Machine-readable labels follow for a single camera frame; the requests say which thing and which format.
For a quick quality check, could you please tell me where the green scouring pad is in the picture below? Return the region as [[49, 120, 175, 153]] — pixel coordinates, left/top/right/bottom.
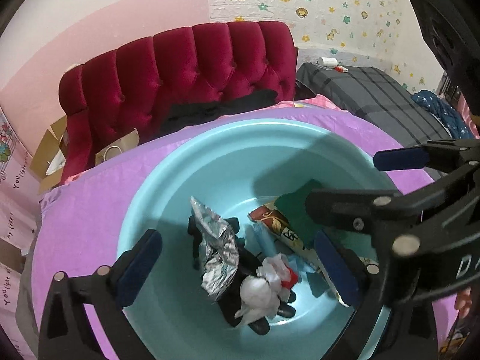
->
[[274, 180, 329, 248]]

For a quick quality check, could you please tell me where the brown paper bag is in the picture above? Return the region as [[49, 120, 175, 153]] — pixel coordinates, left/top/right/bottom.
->
[[95, 128, 140, 166]]

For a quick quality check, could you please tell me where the red velvet tufted headboard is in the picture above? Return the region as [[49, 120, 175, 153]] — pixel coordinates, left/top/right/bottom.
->
[[58, 21, 297, 179]]

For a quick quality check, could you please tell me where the pink Hello Kitty curtain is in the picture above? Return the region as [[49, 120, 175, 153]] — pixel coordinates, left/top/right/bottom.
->
[[1, 114, 39, 359]]

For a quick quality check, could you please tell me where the dark blue star cloth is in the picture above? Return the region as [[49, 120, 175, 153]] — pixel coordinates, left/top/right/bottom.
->
[[411, 89, 475, 139]]

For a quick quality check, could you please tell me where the purple quilted table cover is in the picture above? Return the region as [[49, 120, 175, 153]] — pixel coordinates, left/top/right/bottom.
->
[[32, 107, 431, 359]]

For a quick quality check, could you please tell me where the black cloth on headboard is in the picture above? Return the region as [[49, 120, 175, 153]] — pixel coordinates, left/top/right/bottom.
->
[[156, 89, 278, 137]]

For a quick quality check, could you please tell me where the silver foil wrapper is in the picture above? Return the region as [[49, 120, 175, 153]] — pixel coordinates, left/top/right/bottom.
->
[[190, 197, 239, 302]]

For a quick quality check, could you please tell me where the cardboard box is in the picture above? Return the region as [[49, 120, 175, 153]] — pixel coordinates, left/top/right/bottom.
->
[[30, 115, 68, 194]]

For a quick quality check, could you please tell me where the light blue plastic basin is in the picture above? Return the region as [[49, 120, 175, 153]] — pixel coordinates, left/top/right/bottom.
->
[[118, 119, 394, 359]]

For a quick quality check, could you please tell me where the black rubber glove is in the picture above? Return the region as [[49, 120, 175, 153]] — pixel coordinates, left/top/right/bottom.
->
[[187, 214, 297, 337]]

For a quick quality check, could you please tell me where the grey plaid bedding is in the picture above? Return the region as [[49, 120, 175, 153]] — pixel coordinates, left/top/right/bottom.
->
[[297, 63, 451, 147]]

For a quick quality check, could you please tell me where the brown snack packet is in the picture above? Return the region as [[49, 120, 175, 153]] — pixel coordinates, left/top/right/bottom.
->
[[248, 202, 351, 307]]

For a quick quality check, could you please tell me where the white bottle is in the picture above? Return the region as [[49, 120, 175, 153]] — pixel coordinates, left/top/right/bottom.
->
[[317, 57, 338, 68]]

